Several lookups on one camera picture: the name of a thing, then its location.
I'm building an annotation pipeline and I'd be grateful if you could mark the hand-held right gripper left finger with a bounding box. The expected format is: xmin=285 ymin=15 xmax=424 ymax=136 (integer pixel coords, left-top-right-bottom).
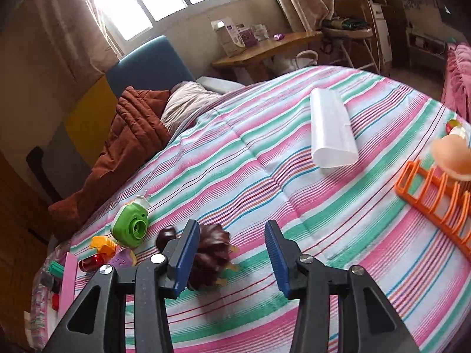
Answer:
xmin=42 ymin=220 xmax=201 ymax=353

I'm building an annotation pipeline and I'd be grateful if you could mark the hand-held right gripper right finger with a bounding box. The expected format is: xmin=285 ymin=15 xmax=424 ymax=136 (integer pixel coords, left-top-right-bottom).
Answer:
xmin=264 ymin=220 xmax=420 ymax=353

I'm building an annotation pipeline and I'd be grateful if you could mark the dark brown turkey figurine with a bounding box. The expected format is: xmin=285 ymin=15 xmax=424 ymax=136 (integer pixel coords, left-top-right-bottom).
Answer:
xmin=156 ymin=224 xmax=240 ymax=291

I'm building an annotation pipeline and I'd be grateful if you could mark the purple oval case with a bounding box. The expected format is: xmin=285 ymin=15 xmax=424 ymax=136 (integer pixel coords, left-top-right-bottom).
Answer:
xmin=108 ymin=248 xmax=137 ymax=268

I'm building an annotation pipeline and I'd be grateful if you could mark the green white toy camera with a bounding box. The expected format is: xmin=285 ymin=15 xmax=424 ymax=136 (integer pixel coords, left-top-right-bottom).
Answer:
xmin=110 ymin=196 xmax=150 ymax=247

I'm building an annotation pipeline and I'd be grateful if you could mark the orange yellow toy car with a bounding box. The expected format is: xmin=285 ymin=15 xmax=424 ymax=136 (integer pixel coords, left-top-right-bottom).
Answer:
xmin=90 ymin=236 xmax=117 ymax=256

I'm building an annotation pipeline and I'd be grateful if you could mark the red capsule toy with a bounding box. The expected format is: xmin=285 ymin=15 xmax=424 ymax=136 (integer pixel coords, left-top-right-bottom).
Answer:
xmin=79 ymin=253 xmax=107 ymax=273

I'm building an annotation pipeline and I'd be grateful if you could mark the pink white shallow box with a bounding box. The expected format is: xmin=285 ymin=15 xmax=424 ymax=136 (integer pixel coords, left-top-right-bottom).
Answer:
xmin=37 ymin=252 xmax=79 ymax=324

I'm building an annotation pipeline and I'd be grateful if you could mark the striped bedsheet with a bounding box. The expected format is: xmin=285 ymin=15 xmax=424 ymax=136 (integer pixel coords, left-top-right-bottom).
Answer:
xmin=29 ymin=65 xmax=471 ymax=353

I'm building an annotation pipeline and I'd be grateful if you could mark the brown quilt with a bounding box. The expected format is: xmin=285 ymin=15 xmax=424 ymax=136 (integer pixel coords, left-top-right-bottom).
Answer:
xmin=48 ymin=86 xmax=173 ymax=239

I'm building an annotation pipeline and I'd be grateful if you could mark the white translucent case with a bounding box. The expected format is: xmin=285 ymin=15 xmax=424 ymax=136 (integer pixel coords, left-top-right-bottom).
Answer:
xmin=310 ymin=89 xmax=358 ymax=169

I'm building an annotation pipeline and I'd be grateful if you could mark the pale pink pillow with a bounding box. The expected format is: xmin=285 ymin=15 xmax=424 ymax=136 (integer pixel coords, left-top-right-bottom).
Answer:
xmin=161 ymin=81 xmax=221 ymax=133

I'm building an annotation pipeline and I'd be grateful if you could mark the orange plastic rack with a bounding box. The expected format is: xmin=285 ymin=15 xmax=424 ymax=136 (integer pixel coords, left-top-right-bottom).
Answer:
xmin=395 ymin=160 xmax=471 ymax=254

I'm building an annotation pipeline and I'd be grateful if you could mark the wooden wardrobe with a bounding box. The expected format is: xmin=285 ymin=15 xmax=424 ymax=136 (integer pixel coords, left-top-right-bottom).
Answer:
xmin=0 ymin=151 xmax=52 ymax=342

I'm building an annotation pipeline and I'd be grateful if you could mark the white bag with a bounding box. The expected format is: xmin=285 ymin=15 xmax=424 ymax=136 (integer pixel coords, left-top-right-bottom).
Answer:
xmin=280 ymin=49 xmax=320 ymax=76

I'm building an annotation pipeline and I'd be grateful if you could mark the grey yellow blue headboard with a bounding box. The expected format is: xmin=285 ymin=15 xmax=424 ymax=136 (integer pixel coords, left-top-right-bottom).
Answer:
xmin=26 ymin=36 xmax=195 ymax=199

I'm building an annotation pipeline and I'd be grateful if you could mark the peach round toy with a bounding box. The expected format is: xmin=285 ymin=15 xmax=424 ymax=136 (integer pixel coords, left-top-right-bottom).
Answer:
xmin=431 ymin=127 xmax=471 ymax=182

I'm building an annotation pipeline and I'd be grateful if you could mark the wooden side table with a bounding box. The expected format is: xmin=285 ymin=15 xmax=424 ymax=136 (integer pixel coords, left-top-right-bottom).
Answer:
xmin=211 ymin=30 xmax=324 ymax=81

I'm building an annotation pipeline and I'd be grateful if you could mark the white carton box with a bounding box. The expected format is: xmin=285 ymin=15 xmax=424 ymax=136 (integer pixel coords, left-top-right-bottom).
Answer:
xmin=208 ymin=16 xmax=247 ymax=57

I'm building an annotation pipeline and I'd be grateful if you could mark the purple box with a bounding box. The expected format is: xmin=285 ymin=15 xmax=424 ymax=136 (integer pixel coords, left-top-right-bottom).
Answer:
xmin=237 ymin=26 xmax=256 ymax=46

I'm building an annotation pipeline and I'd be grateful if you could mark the dark green bundle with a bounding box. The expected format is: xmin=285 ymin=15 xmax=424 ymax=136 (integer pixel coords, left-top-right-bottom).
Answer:
xmin=323 ymin=16 xmax=372 ymax=32

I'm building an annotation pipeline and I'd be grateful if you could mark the pink ruffled blanket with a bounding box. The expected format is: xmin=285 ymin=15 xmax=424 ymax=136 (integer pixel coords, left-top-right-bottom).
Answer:
xmin=440 ymin=42 xmax=471 ymax=122

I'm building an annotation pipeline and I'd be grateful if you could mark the short beige curtain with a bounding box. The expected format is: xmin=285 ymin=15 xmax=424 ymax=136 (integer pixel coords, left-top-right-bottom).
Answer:
xmin=37 ymin=0 xmax=120 ymax=78

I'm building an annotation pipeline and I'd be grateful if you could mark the wooden chair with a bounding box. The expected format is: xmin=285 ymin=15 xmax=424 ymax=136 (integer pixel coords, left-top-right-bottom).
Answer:
xmin=322 ymin=0 xmax=383 ymax=74

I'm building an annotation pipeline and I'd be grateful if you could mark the cardboard box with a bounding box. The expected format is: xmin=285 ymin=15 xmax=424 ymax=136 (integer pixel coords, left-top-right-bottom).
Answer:
xmin=401 ymin=0 xmax=447 ymax=41

